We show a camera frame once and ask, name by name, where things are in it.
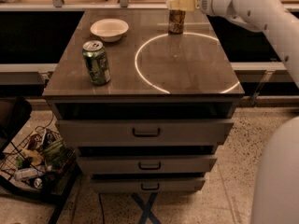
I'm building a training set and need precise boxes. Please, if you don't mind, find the orange soda can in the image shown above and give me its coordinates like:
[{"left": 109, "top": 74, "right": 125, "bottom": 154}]
[{"left": 168, "top": 10, "right": 185, "bottom": 34}]

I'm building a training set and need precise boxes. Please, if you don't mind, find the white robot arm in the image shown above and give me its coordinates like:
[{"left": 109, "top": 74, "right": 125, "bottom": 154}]
[{"left": 166, "top": 0, "right": 299, "bottom": 224}]

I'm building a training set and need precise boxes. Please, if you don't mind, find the black floor cable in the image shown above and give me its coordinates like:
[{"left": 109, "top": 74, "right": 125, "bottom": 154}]
[{"left": 98, "top": 193, "right": 107, "bottom": 224}]

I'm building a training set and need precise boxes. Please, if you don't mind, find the blue tape cross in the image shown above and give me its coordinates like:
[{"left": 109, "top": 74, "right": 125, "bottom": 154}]
[{"left": 131, "top": 192, "right": 162, "bottom": 224}]

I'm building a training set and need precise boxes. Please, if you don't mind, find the white paper bowl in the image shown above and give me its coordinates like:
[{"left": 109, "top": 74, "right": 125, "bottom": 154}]
[{"left": 90, "top": 19, "right": 129, "bottom": 42}]

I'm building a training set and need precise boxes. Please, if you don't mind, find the top grey drawer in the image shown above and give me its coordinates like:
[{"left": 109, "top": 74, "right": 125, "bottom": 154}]
[{"left": 56, "top": 119, "right": 233, "bottom": 147}]

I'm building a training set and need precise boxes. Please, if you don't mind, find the clear plastic bottle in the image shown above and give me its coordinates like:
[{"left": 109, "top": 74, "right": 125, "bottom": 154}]
[{"left": 14, "top": 168, "right": 45, "bottom": 181}]

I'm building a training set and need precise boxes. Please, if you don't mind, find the green soda can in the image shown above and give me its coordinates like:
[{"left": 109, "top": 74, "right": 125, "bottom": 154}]
[{"left": 82, "top": 40, "right": 110, "bottom": 86}]

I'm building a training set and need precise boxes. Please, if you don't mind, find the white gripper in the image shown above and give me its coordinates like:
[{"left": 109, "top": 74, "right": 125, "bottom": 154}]
[{"left": 166, "top": 0, "right": 235, "bottom": 17}]

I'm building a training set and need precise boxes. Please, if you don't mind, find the bottom grey drawer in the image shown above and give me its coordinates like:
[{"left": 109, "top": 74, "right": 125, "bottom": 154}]
[{"left": 90, "top": 177, "right": 206, "bottom": 193}]

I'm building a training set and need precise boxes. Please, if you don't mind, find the middle grey drawer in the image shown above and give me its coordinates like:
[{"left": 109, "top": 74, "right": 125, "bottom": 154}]
[{"left": 77, "top": 155, "right": 217, "bottom": 175}]

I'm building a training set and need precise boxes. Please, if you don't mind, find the grey drawer cabinet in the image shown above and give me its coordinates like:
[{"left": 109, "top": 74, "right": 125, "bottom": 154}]
[{"left": 44, "top": 8, "right": 244, "bottom": 180}]

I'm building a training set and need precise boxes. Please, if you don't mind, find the green snack bag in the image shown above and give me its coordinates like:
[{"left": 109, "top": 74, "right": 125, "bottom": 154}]
[{"left": 43, "top": 138, "right": 65, "bottom": 161}]

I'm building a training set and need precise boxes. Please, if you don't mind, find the grey drawer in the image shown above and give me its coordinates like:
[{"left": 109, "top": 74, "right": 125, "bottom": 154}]
[
  {"left": 77, "top": 155, "right": 217, "bottom": 175},
  {"left": 90, "top": 177, "right": 206, "bottom": 193},
  {"left": 56, "top": 119, "right": 233, "bottom": 147}
]

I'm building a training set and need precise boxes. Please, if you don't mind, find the black wire basket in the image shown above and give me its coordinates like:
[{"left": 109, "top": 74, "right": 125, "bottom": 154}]
[{"left": 0, "top": 126, "right": 76, "bottom": 190}]

